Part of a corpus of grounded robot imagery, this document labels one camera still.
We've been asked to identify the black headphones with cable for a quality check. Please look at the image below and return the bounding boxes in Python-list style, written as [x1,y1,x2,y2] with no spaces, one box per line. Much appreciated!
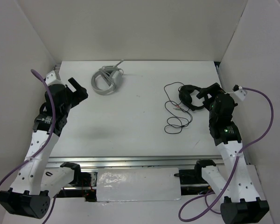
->
[163,82,204,135]

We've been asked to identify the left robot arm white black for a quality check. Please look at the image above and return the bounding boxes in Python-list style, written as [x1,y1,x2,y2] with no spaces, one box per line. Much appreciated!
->
[0,78,88,219]

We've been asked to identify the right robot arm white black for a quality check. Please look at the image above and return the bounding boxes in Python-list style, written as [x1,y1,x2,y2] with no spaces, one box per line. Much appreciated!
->
[194,83,269,224]

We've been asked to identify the grey white headphone stand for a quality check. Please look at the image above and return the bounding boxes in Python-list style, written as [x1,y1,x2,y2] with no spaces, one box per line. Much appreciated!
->
[91,59,124,96]

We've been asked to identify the white taped cover plate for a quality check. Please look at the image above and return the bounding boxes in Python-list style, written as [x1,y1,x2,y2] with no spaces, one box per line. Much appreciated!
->
[96,168,182,202]

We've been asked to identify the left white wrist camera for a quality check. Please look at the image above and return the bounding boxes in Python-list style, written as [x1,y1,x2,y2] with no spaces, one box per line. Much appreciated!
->
[45,70,62,86]

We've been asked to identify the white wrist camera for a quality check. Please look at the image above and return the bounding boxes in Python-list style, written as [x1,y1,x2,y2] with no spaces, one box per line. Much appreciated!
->
[45,70,62,86]
[232,85,247,101]

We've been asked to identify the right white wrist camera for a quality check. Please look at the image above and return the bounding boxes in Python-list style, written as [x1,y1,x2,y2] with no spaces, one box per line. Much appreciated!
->
[232,85,247,101]

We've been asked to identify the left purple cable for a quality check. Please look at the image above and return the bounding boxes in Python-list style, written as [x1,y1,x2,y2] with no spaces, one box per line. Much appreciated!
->
[0,69,57,224]

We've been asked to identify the purple cable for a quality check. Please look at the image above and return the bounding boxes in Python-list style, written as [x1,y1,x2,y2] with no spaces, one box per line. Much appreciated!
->
[178,86,274,221]
[0,69,57,224]

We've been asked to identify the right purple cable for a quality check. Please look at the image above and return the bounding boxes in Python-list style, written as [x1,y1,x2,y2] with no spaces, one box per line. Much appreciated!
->
[178,86,274,221]

